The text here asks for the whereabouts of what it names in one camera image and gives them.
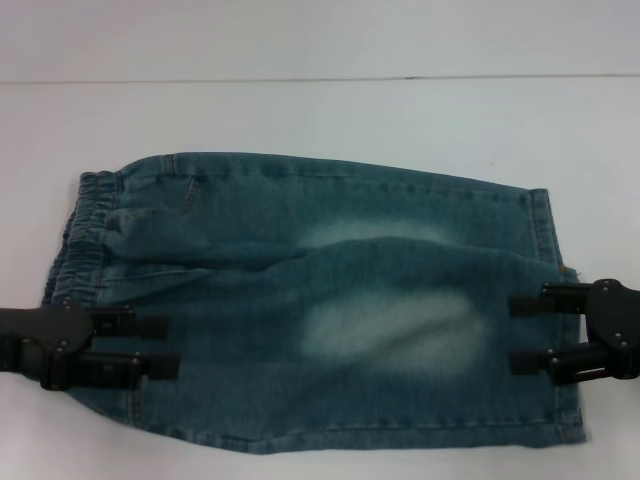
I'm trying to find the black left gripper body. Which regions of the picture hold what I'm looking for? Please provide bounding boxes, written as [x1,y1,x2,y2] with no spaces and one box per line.
[0,301,96,375]

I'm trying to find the blue denim shorts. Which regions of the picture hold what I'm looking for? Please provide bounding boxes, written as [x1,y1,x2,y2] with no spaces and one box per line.
[40,152,587,455]

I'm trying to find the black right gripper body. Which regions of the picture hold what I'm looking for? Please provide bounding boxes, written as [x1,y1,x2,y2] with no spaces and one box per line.
[585,278,640,354]

